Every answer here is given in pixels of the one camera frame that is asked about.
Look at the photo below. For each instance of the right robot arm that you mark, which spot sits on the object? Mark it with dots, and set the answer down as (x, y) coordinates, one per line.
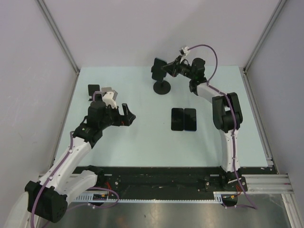
(226, 113)

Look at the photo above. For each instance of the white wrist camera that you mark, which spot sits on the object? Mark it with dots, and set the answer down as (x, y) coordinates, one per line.
(184, 51)
(109, 98)

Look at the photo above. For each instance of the blue-edged black phone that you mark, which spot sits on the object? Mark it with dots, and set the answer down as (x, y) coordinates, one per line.
(190, 119)

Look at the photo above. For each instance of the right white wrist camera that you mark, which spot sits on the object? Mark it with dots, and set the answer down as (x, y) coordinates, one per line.
(184, 51)

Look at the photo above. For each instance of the right aluminium corner post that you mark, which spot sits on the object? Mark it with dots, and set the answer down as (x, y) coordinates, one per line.
(265, 33)

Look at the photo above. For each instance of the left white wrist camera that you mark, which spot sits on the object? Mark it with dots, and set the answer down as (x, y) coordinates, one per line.
(109, 98)

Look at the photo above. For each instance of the aluminium corner post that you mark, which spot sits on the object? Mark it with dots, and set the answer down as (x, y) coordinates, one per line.
(265, 33)
(57, 34)

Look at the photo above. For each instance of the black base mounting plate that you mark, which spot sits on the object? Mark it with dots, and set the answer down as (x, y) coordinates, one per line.
(193, 195)

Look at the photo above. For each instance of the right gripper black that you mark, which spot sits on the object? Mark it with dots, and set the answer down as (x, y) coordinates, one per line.
(173, 68)

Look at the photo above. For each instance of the white phone stand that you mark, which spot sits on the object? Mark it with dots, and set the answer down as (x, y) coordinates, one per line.
(104, 90)

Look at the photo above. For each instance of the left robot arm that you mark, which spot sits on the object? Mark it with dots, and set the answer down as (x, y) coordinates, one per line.
(51, 195)

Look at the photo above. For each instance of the left aluminium corner post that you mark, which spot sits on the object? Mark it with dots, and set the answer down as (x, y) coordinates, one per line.
(57, 34)

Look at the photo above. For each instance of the black folding phone stand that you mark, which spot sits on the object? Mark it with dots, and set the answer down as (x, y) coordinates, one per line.
(91, 89)

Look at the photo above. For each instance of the aluminium frame rail front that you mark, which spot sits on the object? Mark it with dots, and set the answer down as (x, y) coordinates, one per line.
(266, 184)

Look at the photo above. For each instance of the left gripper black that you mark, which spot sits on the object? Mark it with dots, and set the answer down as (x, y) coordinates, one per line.
(126, 119)

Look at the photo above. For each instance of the black pole phone stand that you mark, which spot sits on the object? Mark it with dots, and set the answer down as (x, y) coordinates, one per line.
(161, 88)

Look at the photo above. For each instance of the teal-edged phone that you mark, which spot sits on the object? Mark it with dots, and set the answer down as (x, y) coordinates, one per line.
(157, 73)

